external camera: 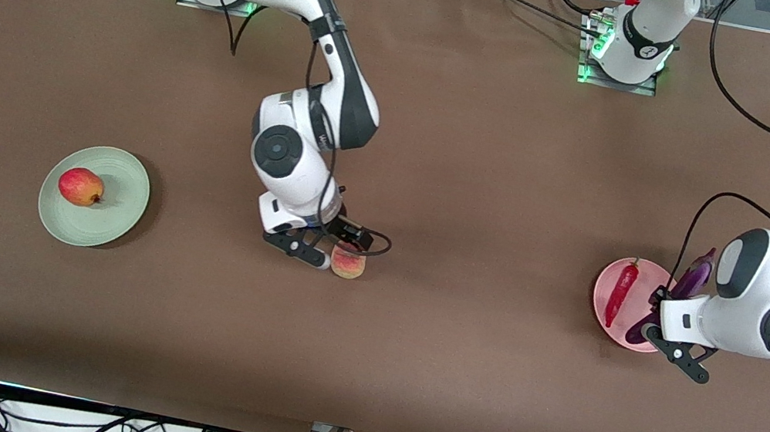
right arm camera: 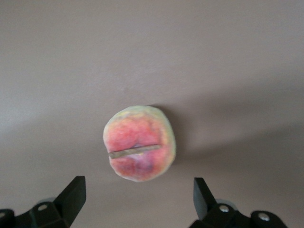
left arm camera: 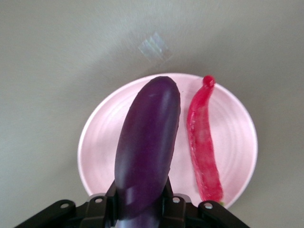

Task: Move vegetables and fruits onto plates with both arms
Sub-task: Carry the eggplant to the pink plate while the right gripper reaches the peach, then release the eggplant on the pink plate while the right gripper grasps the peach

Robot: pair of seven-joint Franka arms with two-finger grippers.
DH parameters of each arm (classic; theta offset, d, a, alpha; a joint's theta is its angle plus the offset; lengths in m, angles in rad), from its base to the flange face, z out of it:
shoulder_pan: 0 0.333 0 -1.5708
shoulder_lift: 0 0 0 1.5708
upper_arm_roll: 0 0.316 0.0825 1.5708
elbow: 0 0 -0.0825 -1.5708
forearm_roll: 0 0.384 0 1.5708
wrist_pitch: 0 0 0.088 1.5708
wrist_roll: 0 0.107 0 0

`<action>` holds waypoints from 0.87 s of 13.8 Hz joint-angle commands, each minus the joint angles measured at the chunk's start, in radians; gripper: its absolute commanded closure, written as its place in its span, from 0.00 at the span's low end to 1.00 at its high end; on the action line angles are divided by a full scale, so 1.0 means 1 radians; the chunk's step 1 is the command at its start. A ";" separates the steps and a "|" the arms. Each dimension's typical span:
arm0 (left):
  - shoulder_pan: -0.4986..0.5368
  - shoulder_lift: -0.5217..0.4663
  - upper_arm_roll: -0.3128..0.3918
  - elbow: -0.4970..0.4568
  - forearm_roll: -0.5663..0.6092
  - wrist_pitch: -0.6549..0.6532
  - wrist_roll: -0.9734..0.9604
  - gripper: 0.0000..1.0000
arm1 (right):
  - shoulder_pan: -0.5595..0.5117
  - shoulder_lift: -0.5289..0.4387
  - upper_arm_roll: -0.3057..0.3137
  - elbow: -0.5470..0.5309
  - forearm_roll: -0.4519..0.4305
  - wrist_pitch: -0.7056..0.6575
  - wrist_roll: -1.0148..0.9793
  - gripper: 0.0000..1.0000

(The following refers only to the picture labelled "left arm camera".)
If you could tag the brown table cover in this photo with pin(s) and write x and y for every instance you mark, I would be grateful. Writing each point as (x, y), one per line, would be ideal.
(47, 71)

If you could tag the pink round plate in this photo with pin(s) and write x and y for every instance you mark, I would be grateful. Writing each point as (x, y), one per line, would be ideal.
(99, 147)

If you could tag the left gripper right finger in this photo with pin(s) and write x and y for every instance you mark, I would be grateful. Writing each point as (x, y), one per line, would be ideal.
(180, 213)

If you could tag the long purple eggplant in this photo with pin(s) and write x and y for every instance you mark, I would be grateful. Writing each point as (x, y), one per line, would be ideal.
(147, 142)

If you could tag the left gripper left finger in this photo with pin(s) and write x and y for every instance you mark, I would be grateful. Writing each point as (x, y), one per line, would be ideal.
(95, 213)

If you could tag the red chili pepper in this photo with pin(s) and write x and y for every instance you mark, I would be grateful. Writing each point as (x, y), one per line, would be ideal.
(202, 142)

